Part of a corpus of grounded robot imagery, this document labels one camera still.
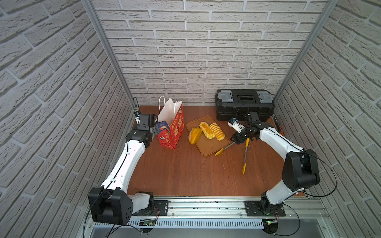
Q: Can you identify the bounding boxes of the brown wooden tray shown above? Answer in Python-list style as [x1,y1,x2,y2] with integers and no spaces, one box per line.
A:
[186,116,231,156]

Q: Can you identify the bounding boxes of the striped yellow bread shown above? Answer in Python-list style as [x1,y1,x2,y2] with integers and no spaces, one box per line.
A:
[210,123,225,141]

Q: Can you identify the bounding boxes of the red white paper bag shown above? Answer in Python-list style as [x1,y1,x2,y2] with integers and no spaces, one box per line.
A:
[157,96,185,150]

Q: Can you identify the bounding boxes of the large oval golden bun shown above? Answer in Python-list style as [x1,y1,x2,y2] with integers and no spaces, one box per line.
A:
[188,128,202,144]

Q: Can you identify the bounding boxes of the black plastic toolbox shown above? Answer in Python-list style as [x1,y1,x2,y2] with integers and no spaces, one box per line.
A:
[215,89,275,122]

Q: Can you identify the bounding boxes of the orange black utility knife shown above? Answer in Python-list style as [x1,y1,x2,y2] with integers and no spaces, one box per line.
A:
[273,116,284,136]

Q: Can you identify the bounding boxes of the braided yellow bread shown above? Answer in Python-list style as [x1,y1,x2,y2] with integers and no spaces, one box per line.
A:
[199,122,215,139]

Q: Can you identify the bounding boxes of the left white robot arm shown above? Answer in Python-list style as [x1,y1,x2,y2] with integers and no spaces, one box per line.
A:
[88,114,158,225]

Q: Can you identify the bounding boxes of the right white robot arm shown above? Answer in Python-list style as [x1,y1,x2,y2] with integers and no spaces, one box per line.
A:
[228,112,320,214]

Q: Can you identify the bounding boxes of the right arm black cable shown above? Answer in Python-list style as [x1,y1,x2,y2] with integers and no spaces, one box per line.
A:
[267,127,338,198]

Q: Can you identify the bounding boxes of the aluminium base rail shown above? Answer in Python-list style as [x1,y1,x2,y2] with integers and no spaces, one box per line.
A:
[128,196,329,229]

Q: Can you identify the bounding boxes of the yellow metal tongs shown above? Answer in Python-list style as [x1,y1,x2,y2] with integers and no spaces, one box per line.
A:
[215,138,250,175]

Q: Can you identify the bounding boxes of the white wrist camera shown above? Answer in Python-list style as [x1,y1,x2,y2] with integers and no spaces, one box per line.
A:
[228,118,245,133]

